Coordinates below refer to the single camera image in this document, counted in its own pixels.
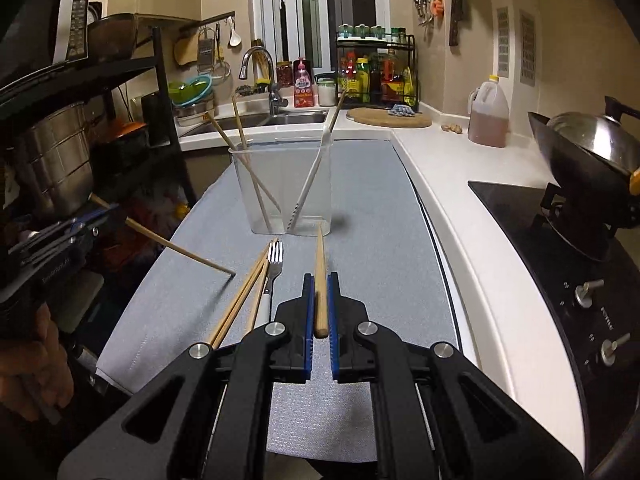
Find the white striped chopstick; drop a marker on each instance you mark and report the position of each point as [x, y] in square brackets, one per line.
[315, 165]

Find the black glass cooktop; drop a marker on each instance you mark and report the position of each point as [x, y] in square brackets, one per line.
[510, 220]

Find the steel stove knob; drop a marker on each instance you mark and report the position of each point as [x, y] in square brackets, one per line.
[611, 352]
[585, 296]

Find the red jar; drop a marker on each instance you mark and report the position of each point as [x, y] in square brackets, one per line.
[284, 75]

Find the hanging wooden board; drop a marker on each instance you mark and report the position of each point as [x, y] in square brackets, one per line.
[185, 52]

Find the red detergent bottle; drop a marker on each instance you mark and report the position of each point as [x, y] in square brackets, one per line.
[303, 90]

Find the hanging cleaver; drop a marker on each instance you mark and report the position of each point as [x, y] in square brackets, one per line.
[456, 15]

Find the white jar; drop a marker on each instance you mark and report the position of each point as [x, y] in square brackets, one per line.
[326, 94]

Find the wall vent grille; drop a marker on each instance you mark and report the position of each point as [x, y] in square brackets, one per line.
[502, 42]
[527, 47]

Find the window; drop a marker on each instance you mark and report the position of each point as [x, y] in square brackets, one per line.
[310, 10]

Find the clear plastic utensil container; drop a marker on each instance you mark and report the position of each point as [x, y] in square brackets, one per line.
[280, 170]

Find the steel sink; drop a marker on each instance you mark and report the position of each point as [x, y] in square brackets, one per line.
[295, 119]

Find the steel kitchen faucet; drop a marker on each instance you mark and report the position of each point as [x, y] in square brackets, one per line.
[275, 102]

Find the black cup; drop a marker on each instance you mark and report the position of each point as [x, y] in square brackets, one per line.
[157, 120]

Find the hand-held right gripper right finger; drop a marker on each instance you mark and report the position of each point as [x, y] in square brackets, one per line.
[336, 330]

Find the large steel stockpot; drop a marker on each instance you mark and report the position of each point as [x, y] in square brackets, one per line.
[55, 160]

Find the black pot with orange lid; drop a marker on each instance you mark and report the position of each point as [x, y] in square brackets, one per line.
[120, 150]

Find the brown bowl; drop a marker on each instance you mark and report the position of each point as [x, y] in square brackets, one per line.
[112, 37]

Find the row of sauce bottles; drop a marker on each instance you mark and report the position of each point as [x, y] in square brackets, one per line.
[390, 77]

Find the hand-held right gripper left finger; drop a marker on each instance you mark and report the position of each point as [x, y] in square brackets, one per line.
[307, 330]

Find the steel bowl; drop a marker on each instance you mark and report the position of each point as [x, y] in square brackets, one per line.
[192, 115]

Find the green plastic colander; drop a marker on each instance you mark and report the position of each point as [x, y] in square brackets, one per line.
[187, 91]

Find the black wok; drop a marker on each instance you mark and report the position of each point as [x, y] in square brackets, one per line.
[565, 170]

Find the microwave oven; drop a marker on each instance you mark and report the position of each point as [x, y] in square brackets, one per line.
[60, 25]

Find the white ladle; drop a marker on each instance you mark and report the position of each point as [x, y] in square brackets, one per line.
[235, 37]

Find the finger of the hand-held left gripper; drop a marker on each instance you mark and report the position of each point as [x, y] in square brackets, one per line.
[95, 222]
[50, 252]

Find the black shelving rack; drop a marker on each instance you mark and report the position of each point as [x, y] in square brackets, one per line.
[165, 90]

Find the steel box grater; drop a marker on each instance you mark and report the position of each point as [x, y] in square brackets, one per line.
[206, 55]

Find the steel wok lid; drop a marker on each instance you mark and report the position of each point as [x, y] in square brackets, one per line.
[590, 135]

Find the blue-grey table mat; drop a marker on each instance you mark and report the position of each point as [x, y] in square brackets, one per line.
[375, 240]

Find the row of spice jars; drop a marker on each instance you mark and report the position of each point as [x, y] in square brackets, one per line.
[360, 31]

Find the round wooden cutting board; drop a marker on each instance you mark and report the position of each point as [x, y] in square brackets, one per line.
[385, 121]

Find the person's left hand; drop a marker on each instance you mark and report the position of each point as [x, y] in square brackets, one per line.
[35, 365]

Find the garlic cloves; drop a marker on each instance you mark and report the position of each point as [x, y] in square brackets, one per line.
[451, 128]

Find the black spice rack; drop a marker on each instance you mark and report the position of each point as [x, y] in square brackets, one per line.
[375, 43]

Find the blue scrubbing cloth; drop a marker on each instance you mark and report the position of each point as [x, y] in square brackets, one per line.
[401, 111]

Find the black burner grate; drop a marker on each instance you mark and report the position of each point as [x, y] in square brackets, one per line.
[565, 230]

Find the cooking oil jug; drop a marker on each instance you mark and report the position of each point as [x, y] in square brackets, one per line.
[487, 120]

